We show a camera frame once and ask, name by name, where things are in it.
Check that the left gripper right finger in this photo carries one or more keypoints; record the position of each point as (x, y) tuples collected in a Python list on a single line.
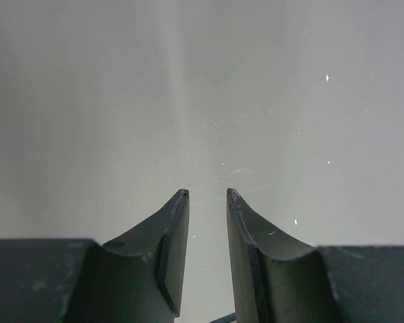
[(278, 278)]

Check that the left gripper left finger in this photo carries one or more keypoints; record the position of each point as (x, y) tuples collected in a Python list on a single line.
[(135, 277)]

